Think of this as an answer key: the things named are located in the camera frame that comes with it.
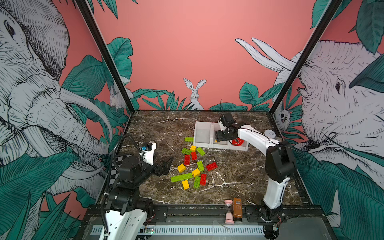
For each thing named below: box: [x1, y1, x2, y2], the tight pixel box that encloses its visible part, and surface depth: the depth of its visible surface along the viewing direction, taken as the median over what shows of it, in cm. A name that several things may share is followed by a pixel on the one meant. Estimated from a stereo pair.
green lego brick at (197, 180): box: [193, 176, 201, 189], surface depth 86 cm
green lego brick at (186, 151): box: [181, 147, 192, 155], surface depth 98 cm
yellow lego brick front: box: [182, 179, 190, 190], surface depth 83 cm
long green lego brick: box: [170, 172, 193, 183], surface depth 88 cm
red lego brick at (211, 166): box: [206, 162, 218, 172], surface depth 92 cm
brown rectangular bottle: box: [233, 197, 243, 221], surface depth 74 cm
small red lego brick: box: [191, 151, 198, 160], surface depth 97 cm
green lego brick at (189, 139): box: [184, 137, 194, 142], surface depth 106 cm
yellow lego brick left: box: [177, 163, 186, 173], surface depth 90 cm
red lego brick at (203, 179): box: [200, 173, 208, 186], surface depth 86 cm
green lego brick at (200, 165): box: [197, 160, 205, 172], surface depth 92 cm
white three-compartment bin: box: [193, 121, 250, 151], surface depth 101 cm
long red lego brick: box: [183, 154, 191, 166], surface depth 94 cm
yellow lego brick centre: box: [192, 168, 201, 178], surface depth 88 cm
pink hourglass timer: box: [224, 199, 235, 225], surface depth 74 cm
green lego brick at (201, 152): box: [196, 147, 206, 156], surface depth 100 cm
